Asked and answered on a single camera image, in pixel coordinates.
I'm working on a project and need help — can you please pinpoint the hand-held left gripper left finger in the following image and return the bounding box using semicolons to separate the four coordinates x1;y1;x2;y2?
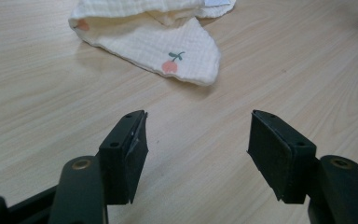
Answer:
97;109;149;205

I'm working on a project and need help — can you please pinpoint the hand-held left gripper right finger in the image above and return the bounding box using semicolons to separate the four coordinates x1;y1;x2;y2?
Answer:
247;109;318;205

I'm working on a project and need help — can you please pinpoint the cream muslin cloth cherry print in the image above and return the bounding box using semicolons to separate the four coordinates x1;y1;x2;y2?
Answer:
68;0;237;87

